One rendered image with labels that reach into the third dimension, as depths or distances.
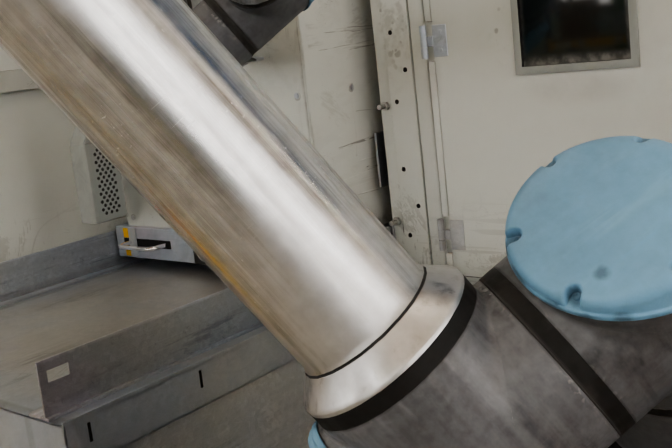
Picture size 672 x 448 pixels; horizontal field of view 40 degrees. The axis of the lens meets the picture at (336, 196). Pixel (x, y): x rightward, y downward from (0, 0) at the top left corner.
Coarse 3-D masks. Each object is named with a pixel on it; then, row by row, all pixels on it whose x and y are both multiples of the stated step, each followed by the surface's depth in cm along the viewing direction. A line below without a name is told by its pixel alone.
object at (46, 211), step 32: (0, 64) 172; (0, 96) 172; (32, 96) 176; (0, 128) 173; (32, 128) 176; (64, 128) 180; (0, 160) 173; (32, 160) 177; (64, 160) 181; (0, 192) 173; (32, 192) 177; (64, 192) 181; (0, 224) 174; (32, 224) 178; (64, 224) 182; (96, 224) 186; (0, 256) 174
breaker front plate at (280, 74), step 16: (288, 32) 140; (272, 48) 143; (288, 48) 141; (256, 64) 146; (272, 64) 144; (288, 64) 142; (256, 80) 147; (272, 80) 144; (288, 80) 142; (272, 96) 145; (288, 96) 143; (304, 96) 141; (288, 112) 144; (304, 112) 142; (304, 128) 142; (128, 192) 173; (128, 208) 174; (144, 208) 171; (144, 224) 172; (160, 224) 169
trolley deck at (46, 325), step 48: (96, 288) 161; (144, 288) 157; (192, 288) 154; (0, 336) 138; (48, 336) 135; (96, 336) 132; (240, 336) 125; (0, 384) 116; (144, 384) 111; (192, 384) 115; (240, 384) 121; (0, 432) 110; (48, 432) 102; (96, 432) 104; (144, 432) 109
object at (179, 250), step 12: (120, 228) 175; (144, 228) 170; (156, 228) 168; (168, 228) 167; (120, 240) 176; (144, 240) 171; (156, 240) 169; (168, 240) 167; (180, 240) 165; (120, 252) 177; (144, 252) 172; (156, 252) 170; (168, 252) 167; (180, 252) 165; (192, 252) 163
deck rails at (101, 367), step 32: (32, 256) 163; (64, 256) 168; (96, 256) 173; (0, 288) 158; (32, 288) 163; (160, 320) 115; (192, 320) 119; (224, 320) 123; (256, 320) 128; (64, 352) 104; (96, 352) 107; (128, 352) 111; (160, 352) 115; (192, 352) 119; (64, 384) 104; (96, 384) 107; (128, 384) 110; (32, 416) 104
